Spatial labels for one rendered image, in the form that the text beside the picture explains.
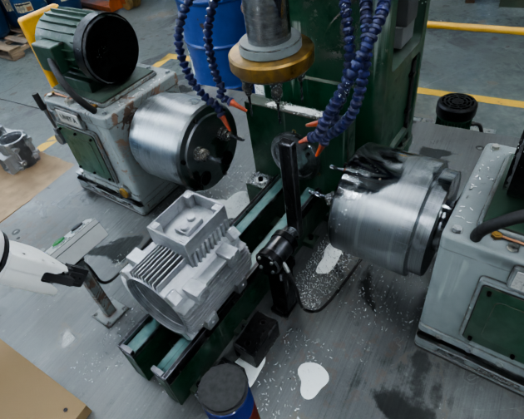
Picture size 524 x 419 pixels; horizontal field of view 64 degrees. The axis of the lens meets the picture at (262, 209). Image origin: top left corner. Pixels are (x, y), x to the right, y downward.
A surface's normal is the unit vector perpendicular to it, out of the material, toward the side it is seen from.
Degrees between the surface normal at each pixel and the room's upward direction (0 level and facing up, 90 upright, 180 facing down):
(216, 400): 0
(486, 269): 89
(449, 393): 0
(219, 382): 0
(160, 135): 47
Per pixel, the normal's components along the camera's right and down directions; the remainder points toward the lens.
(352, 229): -0.57, 0.39
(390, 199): -0.43, -0.21
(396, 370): -0.12, -0.71
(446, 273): -0.56, 0.62
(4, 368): 0.52, -0.33
